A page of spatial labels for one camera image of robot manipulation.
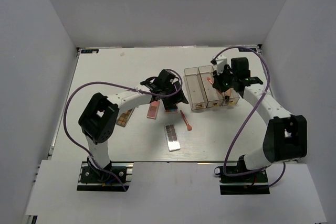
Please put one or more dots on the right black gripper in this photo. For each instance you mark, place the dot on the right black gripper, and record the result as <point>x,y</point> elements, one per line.
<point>217,84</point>

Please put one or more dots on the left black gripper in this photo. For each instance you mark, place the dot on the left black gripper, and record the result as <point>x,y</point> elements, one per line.
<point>178,97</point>

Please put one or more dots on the beige concealer tube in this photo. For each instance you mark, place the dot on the beige concealer tube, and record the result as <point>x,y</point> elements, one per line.
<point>227,95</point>

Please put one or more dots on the orange makeup brush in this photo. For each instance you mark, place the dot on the orange makeup brush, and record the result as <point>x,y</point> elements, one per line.
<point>210,80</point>

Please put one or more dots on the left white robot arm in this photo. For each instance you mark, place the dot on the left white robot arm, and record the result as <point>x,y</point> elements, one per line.
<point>98,119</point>

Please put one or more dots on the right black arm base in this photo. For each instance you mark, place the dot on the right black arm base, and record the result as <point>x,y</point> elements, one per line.
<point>252,184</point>

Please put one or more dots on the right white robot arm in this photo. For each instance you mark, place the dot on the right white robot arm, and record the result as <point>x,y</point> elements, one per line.
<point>286,134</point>

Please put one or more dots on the pink makeup brush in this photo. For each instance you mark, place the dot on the pink makeup brush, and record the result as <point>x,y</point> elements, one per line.
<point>188,126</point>

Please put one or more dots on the right clear organizer bin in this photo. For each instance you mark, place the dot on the right clear organizer bin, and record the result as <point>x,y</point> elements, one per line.
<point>233,99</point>

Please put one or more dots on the clear organizer bin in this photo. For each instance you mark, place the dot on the clear organizer bin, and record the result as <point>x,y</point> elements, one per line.
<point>214,98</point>
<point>233,99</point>
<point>195,90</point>

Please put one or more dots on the middle clear organizer bin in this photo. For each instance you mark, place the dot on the middle clear organizer bin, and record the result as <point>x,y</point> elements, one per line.
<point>214,98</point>

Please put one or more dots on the colourful square eyeshadow palette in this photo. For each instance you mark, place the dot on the colourful square eyeshadow palette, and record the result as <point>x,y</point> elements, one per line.
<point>171,111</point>

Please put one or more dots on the pink blush palette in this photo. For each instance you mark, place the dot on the pink blush palette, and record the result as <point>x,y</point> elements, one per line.
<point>153,110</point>

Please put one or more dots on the left clear organizer bin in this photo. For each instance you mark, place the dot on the left clear organizer bin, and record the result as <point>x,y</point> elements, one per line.
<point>195,90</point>

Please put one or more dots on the brown eyeshadow palette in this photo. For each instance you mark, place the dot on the brown eyeshadow palette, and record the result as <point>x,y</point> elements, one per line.
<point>124,118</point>

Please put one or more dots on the silver eyeshadow palette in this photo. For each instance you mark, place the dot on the silver eyeshadow palette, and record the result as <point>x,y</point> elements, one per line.
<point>171,138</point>

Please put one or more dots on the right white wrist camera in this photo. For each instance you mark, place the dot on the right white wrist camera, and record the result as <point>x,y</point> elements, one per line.
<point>219,63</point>

